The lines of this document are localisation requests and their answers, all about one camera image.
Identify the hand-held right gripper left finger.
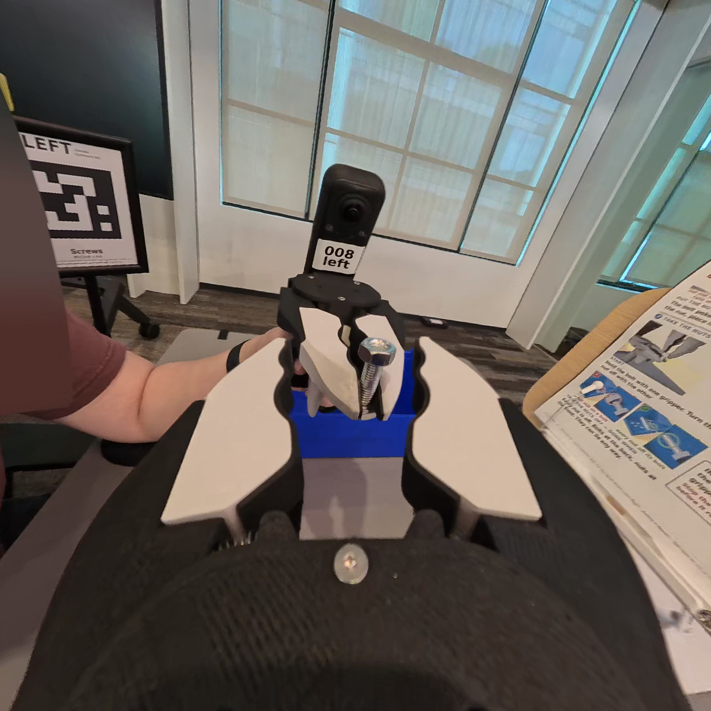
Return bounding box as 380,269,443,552
160,338,304,545

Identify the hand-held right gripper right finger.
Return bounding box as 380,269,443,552
401,336,542,540

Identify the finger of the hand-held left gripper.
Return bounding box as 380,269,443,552
299,307,363,421
340,313,405,420

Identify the blue plastic tray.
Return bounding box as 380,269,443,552
291,349,416,459

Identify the person's left forearm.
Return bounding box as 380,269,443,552
58,341,245,445

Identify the person's left hand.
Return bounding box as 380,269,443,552
244,328,293,367

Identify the large paned window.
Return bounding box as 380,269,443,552
219,0,640,266

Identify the framed code sign on legs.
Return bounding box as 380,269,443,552
14,116,162,341

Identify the tall teal-tinted window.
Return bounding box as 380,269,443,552
597,50,711,292

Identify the large dark wall screen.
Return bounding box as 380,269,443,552
0,0,174,201

